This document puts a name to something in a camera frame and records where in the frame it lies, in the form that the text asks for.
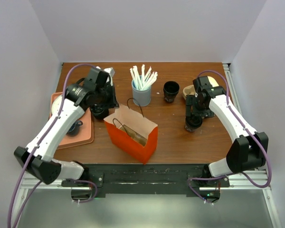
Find black cup lid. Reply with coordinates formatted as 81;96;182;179
185;115;202;128

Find single black cup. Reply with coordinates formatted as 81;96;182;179
185;124;200;133

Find stack of black cups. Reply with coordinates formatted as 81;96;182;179
163;81;180;103

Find orange paper bag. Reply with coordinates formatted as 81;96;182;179
104;104;158;164

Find cardboard cup carrier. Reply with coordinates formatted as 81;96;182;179
182;85;196;99
119;124;147;146

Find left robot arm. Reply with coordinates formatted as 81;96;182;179
14;66;119;186

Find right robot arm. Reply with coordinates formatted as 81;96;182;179
182;76;268;187

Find stack of black lids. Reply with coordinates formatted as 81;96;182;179
90;106;109;120

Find cream square plate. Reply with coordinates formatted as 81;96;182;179
207;76;219;87

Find blue straw holder cup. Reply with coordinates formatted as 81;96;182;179
131;80;152;107

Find white wrapped straws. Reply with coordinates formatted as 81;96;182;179
130;64;158;91

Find pink tray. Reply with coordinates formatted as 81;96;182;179
48;92;95;150

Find dark blue mug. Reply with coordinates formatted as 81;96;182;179
66;120;83;137

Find watermelon pattern plate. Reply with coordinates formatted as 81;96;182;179
51;95;62;115

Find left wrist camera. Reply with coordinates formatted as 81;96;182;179
96;66;115;85

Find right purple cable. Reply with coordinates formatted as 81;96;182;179
187;70;273;205

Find purple cable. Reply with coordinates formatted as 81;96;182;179
187;70;273;205
7;63;99;228

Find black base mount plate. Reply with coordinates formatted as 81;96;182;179
62;164;230;200

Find aluminium frame rail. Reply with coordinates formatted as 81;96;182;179
222;63;283;228

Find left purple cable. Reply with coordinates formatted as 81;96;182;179
7;63;99;228

